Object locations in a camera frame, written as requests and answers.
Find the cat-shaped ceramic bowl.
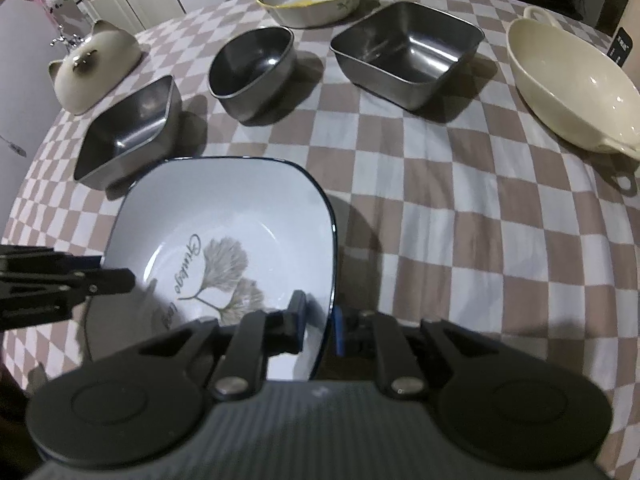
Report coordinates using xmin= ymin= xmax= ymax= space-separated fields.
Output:
xmin=48 ymin=20 xmax=144 ymax=115

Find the rounded steel bowl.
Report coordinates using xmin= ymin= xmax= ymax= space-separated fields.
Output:
xmin=207 ymin=26 xmax=297 ymax=124

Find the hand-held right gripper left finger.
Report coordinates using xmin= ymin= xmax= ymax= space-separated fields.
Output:
xmin=132 ymin=290 xmax=307 ymax=402

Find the chrome faucet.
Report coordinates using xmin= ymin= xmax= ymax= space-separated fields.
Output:
xmin=50 ymin=31 xmax=85 ymax=50

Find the white square plate blue rim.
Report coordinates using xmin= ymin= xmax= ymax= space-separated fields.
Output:
xmin=82 ymin=156 xmax=338 ymax=386

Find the dark cardboard box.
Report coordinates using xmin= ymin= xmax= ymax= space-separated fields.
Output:
xmin=607 ymin=0 xmax=640 ymax=69

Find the cream ceramic dish with handles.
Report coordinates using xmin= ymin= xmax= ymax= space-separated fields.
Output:
xmin=506 ymin=6 xmax=640 ymax=162

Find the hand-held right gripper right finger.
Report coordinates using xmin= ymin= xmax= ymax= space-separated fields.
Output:
xmin=332 ymin=305 xmax=498 ymax=401

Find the checkered tablecloth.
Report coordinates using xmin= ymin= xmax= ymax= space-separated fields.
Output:
xmin=0 ymin=0 xmax=640 ymax=411

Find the small square steel bowl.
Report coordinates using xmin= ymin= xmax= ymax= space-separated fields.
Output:
xmin=73 ymin=75 xmax=182 ymax=192

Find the large square steel bowl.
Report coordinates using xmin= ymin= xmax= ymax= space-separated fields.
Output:
xmin=330 ymin=1 xmax=486 ymax=112

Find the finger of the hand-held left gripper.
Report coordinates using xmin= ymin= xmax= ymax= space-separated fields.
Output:
xmin=0 ymin=245 xmax=104 ymax=274
xmin=0 ymin=267 xmax=137 ymax=332

